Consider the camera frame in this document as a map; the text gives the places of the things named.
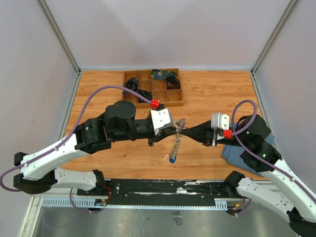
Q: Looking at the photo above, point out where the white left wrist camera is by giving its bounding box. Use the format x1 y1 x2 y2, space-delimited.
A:
150 108 174 135

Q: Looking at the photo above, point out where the blue yellow patterned cloth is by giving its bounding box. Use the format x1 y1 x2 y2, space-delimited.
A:
150 69 178 80

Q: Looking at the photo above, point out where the right aluminium frame post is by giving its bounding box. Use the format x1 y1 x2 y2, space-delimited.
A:
250 0 300 75

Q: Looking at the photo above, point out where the wooden compartment tray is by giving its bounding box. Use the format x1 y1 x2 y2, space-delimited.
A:
124 68 184 107

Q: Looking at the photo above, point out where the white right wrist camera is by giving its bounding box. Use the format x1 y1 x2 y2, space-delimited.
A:
211 113 230 130

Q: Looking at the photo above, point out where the black rolled tie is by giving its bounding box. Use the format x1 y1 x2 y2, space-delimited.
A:
138 89 153 103
122 77 139 96

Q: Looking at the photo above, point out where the aluminium frame post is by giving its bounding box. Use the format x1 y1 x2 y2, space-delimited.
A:
250 0 300 75
36 0 81 75

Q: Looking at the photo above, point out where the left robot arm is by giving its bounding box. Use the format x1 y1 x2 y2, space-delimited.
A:
13 100 175 196

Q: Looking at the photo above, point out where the left aluminium frame post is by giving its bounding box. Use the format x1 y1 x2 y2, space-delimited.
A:
36 0 81 75

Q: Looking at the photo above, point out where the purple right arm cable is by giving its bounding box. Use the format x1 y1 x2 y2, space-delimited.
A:
223 99 316 205

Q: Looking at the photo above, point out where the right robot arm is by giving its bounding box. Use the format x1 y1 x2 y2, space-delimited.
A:
180 113 316 237

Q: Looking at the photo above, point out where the black mounting rail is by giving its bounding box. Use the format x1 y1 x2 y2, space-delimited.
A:
77 179 242 206

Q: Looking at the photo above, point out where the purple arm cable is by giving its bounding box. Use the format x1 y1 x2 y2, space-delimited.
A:
0 85 160 213
223 99 316 205

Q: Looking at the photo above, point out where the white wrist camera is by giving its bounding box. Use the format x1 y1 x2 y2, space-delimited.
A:
150 108 174 135
211 113 230 130

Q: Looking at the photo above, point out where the blue folded cloth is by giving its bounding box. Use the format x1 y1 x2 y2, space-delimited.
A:
221 132 262 177

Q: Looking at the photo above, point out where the black rolled tie middle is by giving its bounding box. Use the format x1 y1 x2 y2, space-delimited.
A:
138 89 153 103

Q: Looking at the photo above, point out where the black rolled tie left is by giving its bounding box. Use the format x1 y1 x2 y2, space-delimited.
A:
122 77 139 96

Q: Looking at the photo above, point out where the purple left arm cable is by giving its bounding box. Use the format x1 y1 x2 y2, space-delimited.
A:
0 85 160 213

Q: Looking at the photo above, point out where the white slotted cable duct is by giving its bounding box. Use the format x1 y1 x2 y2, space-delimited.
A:
41 197 228 211

